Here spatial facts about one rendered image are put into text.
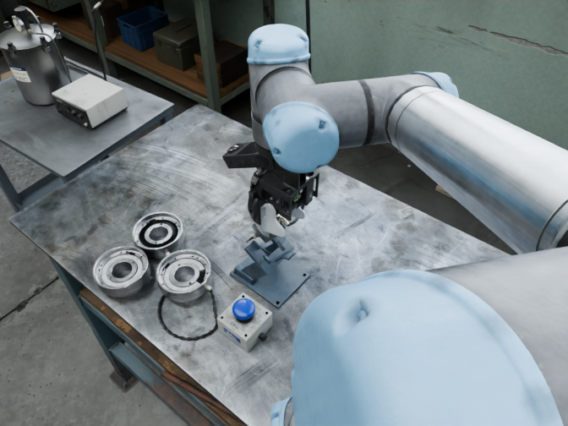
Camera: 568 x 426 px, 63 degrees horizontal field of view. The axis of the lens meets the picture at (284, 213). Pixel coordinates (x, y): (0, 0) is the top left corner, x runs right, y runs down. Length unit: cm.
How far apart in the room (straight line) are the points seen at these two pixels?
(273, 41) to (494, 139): 29
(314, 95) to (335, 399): 38
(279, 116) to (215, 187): 65
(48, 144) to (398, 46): 154
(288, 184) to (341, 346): 53
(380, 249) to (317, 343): 82
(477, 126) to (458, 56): 180
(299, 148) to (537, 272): 33
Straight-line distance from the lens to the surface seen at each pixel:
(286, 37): 58
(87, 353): 188
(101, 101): 159
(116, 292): 93
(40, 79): 175
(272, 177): 69
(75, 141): 158
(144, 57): 296
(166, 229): 101
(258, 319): 83
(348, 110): 51
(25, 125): 173
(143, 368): 152
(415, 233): 105
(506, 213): 34
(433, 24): 220
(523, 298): 17
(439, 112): 44
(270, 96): 52
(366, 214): 106
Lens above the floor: 156
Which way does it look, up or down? 46 degrees down
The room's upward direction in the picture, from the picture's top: straight up
